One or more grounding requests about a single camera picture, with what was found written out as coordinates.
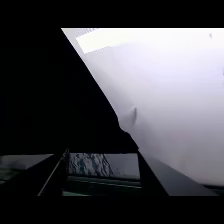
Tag white garment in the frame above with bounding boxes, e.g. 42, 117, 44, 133
61, 27, 224, 188

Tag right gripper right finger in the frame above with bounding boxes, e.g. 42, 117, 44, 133
136, 150, 218, 197

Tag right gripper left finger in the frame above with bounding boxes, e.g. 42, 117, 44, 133
0, 148, 71, 197

